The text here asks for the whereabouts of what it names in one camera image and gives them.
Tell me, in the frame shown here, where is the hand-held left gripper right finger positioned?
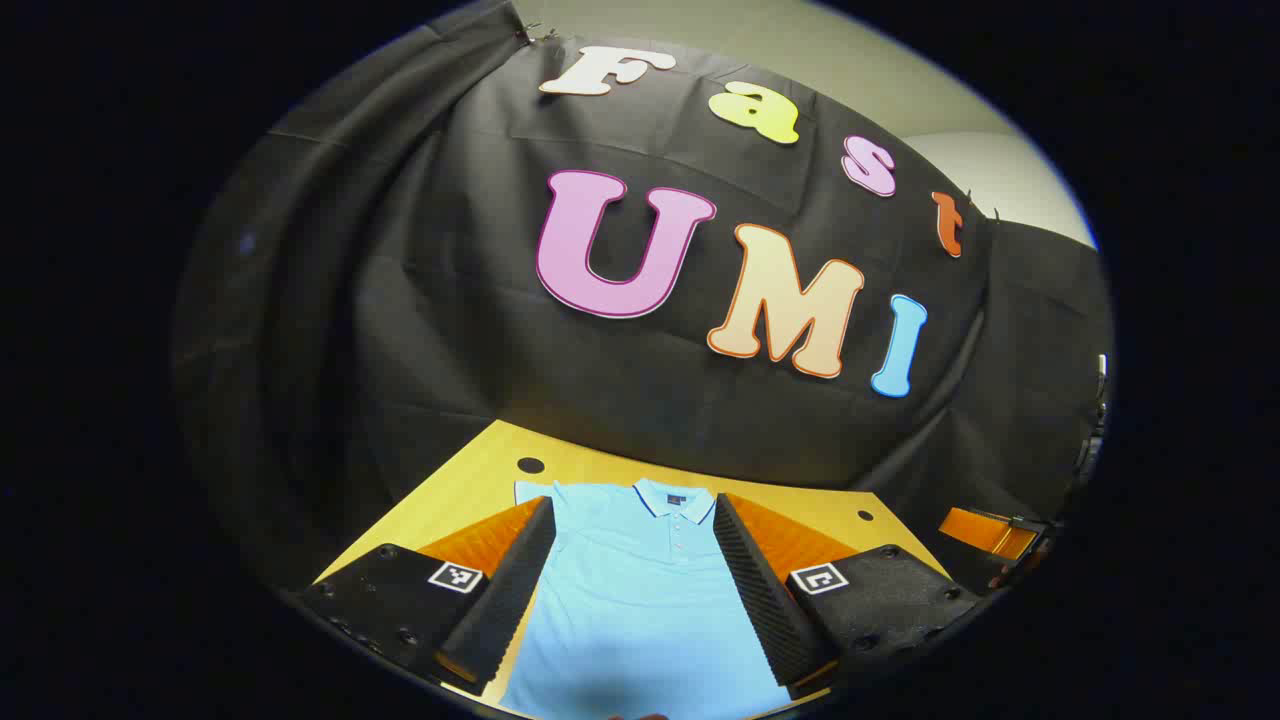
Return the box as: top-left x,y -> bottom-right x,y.
711,492 -> 987,702

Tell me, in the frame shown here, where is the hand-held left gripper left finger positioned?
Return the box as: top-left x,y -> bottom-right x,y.
298,496 -> 558,699

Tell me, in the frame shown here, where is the light blue T-shirt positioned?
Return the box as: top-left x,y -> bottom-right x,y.
497,478 -> 803,720

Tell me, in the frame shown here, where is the black backdrop cloth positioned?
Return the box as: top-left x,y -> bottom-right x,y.
170,0 -> 1116,601

